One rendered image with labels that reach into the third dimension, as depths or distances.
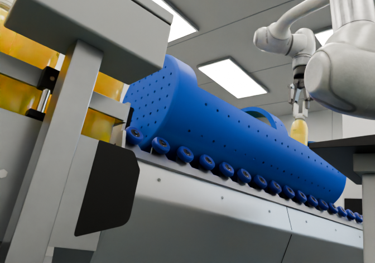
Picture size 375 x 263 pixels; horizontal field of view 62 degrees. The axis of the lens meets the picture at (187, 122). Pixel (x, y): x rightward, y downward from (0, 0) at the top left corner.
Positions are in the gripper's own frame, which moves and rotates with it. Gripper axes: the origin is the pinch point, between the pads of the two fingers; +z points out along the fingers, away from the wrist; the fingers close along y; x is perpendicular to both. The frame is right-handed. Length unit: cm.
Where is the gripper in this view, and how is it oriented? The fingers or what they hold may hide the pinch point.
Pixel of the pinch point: (300, 110)
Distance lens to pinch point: 145.5
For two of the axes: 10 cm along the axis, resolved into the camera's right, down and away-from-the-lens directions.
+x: -7.5, -3.5, -5.7
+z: -1.7, 9.2, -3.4
